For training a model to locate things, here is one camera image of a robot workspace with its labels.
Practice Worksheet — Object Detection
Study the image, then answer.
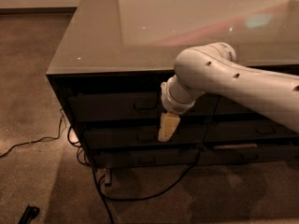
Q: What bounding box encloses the black object on floor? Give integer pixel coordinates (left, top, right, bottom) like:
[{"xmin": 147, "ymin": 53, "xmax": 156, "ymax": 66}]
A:
[{"xmin": 18, "ymin": 205, "xmax": 40, "ymax": 224}]

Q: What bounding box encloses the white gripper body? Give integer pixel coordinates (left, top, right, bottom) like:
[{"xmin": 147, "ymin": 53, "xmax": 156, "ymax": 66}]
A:
[{"xmin": 161, "ymin": 77, "xmax": 195, "ymax": 116}]

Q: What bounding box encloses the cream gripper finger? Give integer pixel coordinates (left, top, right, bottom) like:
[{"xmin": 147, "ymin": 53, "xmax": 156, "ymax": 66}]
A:
[{"xmin": 158, "ymin": 113, "xmax": 180, "ymax": 142}]

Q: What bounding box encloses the dark drawer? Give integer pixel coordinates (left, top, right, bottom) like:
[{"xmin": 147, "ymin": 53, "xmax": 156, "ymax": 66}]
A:
[
  {"xmin": 198, "ymin": 145, "xmax": 299, "ymax": 166},
  {"xmin": 94, "ymin": 148, "xmax": 198, "ymax": 168},
  {"xmin": 67, "ymin": 91, "xmax": 221, "ymax": 123},
  {"xmin": 205, "ymin": 119, "xmax": 299, "ymax": 143},
  {"xmin": 84, "ymin": 123, "xmax": 206, "ymax": 148},
  {"xmin": 215, "ymin": 96, "xmax": 252, "ymax": 115}
]

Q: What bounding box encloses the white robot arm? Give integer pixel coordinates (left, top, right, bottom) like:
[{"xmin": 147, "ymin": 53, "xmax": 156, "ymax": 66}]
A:
[{"xmin": 158, "ymin": 43, "xmax": 299, "ymax": 142}]

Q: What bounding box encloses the thick black floor cable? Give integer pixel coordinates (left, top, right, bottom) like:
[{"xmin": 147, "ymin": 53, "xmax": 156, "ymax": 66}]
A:
[{"xmin": 66, "ymin": 126, "xmax": 202, "ymax": 224}]

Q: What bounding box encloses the dark drawer cabinet glass top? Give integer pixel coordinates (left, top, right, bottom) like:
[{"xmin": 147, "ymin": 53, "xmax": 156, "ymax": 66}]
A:
[{"xmin": 47, "ymin": 0, "xmax": 299, "ymax": 169}]

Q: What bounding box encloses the thin black floor cable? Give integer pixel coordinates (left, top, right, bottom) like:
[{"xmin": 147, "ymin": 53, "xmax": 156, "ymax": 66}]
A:
[{"xmin": 0, "ymin": 108, "xmax": 65, "ymax": 159}]

